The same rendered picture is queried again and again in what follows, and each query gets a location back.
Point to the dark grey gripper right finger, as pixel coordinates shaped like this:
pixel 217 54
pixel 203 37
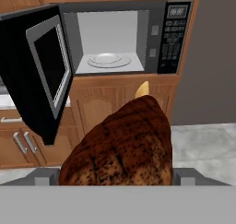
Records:
pixel 184 177

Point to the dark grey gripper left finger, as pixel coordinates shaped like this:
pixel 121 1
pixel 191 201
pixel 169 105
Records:
pixel 46 177

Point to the brown grilled steak with bone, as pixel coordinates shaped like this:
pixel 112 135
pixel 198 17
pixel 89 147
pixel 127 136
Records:
pixel 123 147

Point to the black microwave door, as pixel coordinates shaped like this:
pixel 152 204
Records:
pixel 21 74

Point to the grey and black microwave oven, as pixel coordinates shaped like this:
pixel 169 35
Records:
pixel 155 49

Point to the glass microwave turntable plate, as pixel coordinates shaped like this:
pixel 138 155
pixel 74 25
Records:
pixel 109 61

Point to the wooden base cupboard door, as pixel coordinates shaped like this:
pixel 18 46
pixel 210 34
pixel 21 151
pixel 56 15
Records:
pixel 58 154
pixel 9 154

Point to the wooden drawer front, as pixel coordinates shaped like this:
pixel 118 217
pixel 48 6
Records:
pixel 66 120

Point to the wooden arched-panel cupboard door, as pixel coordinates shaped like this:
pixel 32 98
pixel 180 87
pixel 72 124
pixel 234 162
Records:
pixel 95 108
pixel 162 95

